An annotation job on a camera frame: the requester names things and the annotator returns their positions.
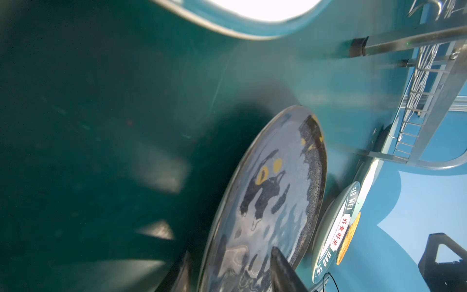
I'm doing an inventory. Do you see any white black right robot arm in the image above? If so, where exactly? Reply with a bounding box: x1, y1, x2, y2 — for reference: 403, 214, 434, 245
418, 233, 467, 292

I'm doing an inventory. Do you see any white plate gold ring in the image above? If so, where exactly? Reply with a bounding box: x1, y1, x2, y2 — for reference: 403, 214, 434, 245
151, 0, 333, 41

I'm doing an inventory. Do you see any stainless steel dish rack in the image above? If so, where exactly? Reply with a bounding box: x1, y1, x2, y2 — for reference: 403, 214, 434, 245
349, 1, 467, 170

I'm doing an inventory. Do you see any white plate green lettered rim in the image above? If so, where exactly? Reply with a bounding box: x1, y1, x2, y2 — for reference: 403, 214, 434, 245
311, 181, 361, 284

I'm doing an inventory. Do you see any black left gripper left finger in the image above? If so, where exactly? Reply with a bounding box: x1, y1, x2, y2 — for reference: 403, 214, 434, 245
155, 251, 192, 292

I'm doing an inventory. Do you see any black round plate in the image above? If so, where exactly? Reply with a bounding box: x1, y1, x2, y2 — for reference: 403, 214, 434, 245
197, 105, 327, 292

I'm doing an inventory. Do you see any pale green sunflower plate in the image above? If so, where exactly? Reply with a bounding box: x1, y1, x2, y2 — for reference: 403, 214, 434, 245
354, 124, 392, 216

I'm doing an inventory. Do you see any orange woven round plate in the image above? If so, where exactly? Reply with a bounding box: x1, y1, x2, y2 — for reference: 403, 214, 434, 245
336, 212, 361, 265

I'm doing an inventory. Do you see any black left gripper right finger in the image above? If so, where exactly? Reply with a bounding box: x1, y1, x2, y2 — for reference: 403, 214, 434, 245
270, 246, 308, 292

